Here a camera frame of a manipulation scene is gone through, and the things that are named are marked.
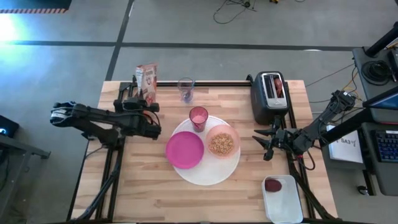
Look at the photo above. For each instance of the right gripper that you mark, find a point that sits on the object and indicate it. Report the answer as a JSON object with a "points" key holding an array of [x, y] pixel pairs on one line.
{"points": [[286, 139]]}

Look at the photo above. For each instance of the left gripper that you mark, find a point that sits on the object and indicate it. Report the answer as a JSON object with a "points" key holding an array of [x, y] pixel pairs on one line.
{"points": [[136, 105]]}

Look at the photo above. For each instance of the orange pumpkin cereal box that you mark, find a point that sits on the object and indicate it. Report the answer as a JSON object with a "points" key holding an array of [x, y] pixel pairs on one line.
{"points": [[148, 82]]}

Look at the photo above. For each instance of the clear glass tumbler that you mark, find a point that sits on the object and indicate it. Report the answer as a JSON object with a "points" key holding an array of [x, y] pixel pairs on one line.
{"points": [[186, 90]]}

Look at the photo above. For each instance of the peach plastic bowl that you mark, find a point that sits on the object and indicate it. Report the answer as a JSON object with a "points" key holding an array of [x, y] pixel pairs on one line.
{"points": [[211, 132]]}

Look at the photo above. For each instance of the red faceted plastic tumbler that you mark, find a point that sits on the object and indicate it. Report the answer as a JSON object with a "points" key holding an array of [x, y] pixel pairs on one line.
{"points": [[199, 119]]}

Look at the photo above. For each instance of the magenta plastic plate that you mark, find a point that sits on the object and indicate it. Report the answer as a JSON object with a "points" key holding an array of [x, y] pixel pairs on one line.
{"points": [[185, 150]]}

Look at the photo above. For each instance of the white plastic bin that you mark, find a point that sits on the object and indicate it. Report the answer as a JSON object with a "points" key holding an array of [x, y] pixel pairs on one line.
{"points": [[286, 205]]}

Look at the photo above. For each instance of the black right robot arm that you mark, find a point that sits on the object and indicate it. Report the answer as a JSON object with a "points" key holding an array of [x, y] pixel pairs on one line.
{"points": [[317, 127]]}

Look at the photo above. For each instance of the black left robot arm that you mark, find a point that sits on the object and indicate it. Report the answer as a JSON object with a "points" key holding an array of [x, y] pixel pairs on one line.
{"points": [[93, 118]]}

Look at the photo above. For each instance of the black two-slot toaster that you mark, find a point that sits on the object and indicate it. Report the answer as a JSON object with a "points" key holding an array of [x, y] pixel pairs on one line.
{"points": [[264, 109]]}

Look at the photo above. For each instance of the cereal rings heap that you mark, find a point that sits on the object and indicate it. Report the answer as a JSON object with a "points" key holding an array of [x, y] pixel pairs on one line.
{"points": [[221, 144]]}

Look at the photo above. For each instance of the white round plate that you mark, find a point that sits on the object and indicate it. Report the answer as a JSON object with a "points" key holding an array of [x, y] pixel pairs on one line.
{"points": [[211, 171]]}

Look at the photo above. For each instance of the white paper sheet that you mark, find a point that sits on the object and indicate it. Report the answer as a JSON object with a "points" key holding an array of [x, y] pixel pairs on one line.
{"points": [[345, 146]]}

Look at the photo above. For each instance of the grey side stand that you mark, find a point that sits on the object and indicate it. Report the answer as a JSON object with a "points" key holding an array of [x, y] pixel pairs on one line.
{"points": [[25, 149]]}

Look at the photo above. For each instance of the black keyboard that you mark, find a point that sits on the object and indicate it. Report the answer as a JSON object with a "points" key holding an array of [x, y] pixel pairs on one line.
{"points": [[387, 145]]}

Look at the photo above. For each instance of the black monitor screen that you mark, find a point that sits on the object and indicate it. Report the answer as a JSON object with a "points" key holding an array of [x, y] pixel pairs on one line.
{"points": [[384, 104]]}

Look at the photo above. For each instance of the grey equipment desk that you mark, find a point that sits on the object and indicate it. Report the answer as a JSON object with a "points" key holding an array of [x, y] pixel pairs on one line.
{"points": [[382, 177]]}

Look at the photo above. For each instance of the black box blue light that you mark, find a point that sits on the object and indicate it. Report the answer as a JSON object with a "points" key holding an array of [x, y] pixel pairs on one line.
{"points": [[7, 126]]}

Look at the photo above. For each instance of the black striped floor mat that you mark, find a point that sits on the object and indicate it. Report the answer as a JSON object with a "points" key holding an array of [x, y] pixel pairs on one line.
{"points": [[34, 3]]}

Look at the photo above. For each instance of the black gantry post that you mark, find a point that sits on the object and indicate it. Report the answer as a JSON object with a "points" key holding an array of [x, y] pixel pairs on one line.
{"points": [[382, 40], [348, 126]]}

